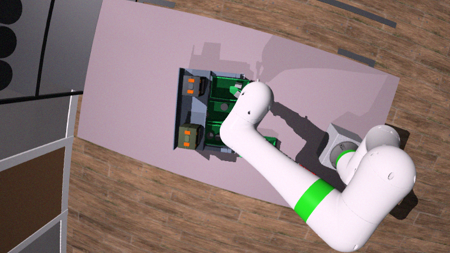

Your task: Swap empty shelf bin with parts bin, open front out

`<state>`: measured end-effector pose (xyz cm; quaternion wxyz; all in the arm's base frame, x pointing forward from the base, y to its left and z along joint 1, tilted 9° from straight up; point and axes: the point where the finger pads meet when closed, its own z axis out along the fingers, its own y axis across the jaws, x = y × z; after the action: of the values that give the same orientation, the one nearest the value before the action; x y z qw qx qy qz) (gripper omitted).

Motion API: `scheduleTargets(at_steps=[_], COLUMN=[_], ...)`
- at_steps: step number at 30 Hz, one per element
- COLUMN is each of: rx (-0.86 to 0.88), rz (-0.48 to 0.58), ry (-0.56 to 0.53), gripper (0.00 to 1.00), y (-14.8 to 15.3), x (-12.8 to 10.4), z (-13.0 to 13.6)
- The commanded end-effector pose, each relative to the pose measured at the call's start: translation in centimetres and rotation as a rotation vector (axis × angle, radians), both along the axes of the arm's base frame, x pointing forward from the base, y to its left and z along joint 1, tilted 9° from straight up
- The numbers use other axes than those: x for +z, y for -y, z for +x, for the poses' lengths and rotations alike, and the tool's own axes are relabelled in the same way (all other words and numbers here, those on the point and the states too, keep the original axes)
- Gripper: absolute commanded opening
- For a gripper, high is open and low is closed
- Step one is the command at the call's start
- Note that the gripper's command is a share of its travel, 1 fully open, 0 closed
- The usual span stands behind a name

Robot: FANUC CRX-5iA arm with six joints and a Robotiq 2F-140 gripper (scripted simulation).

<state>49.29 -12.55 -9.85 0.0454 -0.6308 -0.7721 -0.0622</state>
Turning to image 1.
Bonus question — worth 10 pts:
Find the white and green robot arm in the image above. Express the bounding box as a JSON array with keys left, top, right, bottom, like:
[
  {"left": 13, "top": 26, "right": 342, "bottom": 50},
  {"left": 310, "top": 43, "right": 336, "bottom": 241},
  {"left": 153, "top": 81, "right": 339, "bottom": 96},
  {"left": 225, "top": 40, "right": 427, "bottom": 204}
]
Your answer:
[{"left": 220, "top": 79, "right": 417, "bottom": 252}]

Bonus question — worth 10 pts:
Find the grey metal shelf rack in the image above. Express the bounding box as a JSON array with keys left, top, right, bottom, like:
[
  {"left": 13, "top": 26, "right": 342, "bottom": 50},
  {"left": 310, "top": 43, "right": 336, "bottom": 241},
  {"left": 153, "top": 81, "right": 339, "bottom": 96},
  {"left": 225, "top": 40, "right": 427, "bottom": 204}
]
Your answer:
[{"left": 173, "top": 68, "right": 245, "bottom": 153}]

